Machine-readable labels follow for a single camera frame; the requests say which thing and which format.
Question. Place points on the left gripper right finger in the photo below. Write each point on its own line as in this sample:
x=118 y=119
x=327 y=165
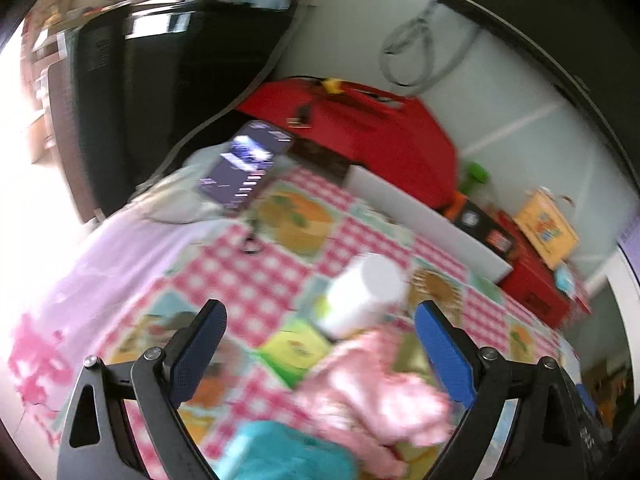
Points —
x=543 y=441

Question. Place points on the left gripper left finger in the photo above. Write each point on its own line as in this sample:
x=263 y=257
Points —
x=98 y=440

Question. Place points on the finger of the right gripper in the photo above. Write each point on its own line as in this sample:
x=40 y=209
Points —
x=590 y=406

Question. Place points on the pink white fluffy cloth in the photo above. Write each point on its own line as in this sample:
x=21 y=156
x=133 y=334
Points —
x=355 y=399

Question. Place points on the green soft cloth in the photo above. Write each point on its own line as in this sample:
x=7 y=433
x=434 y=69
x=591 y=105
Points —
x=411 y=358

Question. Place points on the blue wet wipes pack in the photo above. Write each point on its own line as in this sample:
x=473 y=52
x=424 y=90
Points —
x=564 y=280

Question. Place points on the white shelf desk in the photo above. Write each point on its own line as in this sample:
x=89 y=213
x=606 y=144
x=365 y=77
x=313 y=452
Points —
x=618 y=274

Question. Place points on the checkered picture tablecloth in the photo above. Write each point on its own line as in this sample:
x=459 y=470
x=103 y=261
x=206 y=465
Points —
x=141 y=278

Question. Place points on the teal plastic toy case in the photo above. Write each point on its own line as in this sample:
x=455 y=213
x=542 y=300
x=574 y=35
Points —
x=269 y=450

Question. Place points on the black flat box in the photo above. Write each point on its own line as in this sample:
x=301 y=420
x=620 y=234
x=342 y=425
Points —
x=476 y=222

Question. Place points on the white pill bottle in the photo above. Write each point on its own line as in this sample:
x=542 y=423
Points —
x=360 y=296

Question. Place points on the white foam board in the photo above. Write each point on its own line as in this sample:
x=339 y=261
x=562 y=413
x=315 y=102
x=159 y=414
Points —
x=424 y=221

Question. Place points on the smartphone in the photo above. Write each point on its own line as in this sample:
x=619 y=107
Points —
x=242 y=167

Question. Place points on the large red gift box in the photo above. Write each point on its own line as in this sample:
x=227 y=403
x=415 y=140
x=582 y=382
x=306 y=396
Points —
x=394 y=137

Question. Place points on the red carton with handle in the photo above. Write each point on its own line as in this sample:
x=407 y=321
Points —
x=531 y=283

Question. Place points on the yellow handled gift box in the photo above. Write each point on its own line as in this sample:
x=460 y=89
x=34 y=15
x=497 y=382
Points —
x=546 y=227

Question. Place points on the wall mounted television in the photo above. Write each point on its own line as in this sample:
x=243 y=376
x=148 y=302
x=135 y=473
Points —
x=589 y=48

